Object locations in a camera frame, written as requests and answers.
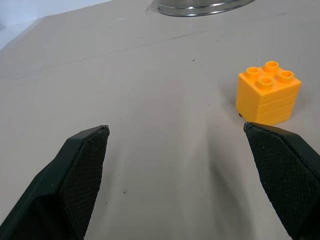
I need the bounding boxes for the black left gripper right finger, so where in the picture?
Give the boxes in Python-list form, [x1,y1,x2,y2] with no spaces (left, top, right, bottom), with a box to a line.
[243,121,320,240]

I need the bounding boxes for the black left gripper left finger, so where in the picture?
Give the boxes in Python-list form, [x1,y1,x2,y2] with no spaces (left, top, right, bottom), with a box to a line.
[0,124,111,240]

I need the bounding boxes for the yellow toy building block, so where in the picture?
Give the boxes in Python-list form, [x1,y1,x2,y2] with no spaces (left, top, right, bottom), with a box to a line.
[235,60,302,126]

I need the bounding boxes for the round silver metal tray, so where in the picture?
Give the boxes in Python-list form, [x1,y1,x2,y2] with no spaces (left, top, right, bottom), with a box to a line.
[157,0,255,17]

